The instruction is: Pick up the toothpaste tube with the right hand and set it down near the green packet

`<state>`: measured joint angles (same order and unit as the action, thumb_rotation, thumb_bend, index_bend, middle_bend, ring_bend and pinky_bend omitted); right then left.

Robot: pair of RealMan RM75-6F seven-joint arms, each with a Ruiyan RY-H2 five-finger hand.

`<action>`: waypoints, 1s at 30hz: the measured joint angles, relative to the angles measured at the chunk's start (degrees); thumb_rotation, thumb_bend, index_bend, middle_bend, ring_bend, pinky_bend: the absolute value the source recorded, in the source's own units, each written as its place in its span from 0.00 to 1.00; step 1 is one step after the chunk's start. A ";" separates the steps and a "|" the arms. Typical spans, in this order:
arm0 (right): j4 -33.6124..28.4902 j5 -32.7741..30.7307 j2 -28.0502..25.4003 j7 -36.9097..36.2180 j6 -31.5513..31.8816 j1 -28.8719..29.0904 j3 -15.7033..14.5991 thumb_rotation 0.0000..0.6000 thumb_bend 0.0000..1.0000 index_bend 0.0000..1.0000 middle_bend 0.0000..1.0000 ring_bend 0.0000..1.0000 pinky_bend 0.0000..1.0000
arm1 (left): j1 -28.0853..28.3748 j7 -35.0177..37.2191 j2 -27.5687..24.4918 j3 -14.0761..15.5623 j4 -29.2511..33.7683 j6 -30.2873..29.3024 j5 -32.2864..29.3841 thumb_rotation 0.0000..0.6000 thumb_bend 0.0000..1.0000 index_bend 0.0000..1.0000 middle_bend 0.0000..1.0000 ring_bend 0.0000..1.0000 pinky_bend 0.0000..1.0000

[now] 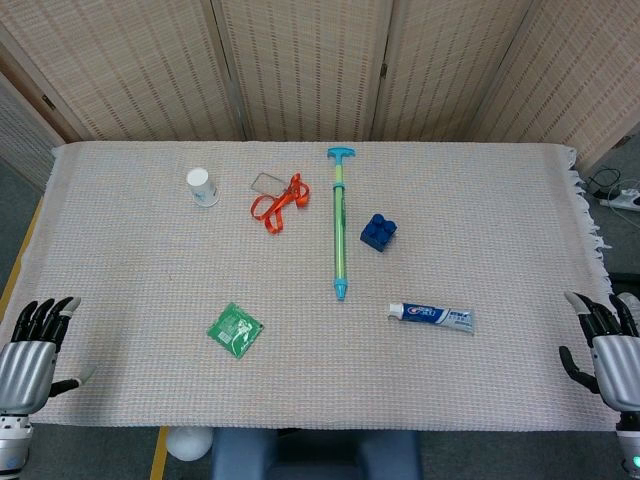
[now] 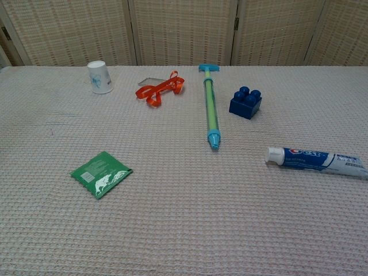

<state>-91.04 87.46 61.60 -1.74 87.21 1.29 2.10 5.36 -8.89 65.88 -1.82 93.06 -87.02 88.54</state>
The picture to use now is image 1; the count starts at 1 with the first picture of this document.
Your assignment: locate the orange lanyard ribbon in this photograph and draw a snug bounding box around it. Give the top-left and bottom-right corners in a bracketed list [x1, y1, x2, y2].
[250, 172, 311, 236]

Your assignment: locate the blue building block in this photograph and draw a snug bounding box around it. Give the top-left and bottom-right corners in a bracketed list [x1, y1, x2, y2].
[359, 213, 399, 253]

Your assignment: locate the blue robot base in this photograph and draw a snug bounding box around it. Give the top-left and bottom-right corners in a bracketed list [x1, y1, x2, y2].
[209, 428, 424, 480]

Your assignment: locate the teal green water pump toy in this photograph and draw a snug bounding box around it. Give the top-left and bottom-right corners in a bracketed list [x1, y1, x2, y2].
[326, 146, 357, 302]

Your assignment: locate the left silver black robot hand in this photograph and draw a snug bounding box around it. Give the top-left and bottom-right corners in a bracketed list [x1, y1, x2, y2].
[0, 297, 96, 416]

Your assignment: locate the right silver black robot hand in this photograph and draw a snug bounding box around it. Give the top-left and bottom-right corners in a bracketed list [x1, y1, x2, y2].
[558, 291, 640, 414]

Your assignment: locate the green foil sachet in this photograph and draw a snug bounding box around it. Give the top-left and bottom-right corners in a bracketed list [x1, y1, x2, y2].
[206, 301, 267, 359]

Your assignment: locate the clear badge holder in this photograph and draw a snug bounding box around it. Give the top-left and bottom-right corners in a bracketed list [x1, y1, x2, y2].
[250, 172, 291, 197]

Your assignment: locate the white paper cup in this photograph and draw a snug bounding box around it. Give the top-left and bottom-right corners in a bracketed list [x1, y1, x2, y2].
[185, 168, 222, 208]

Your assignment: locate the white power strip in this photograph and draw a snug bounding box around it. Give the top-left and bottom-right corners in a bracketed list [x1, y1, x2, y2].
[597, 186, 640, 213]

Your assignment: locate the bamboo folding screen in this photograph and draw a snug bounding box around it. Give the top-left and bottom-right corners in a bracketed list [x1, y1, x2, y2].
[0, 0, 640, 191]

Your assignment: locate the blue white toothpaste tube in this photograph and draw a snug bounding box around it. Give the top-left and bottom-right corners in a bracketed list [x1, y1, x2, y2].
[388, 301, 475, 336]

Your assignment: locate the white round ball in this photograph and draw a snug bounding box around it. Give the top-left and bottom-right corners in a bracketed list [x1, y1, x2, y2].
[165, 426, 214, 461]

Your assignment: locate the pale woven tablecloth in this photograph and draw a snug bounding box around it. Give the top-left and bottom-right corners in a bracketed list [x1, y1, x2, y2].
[0, 140, 616, 432]

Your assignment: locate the black cable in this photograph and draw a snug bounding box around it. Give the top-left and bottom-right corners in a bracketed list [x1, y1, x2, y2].
[586, 167, 624, 196]

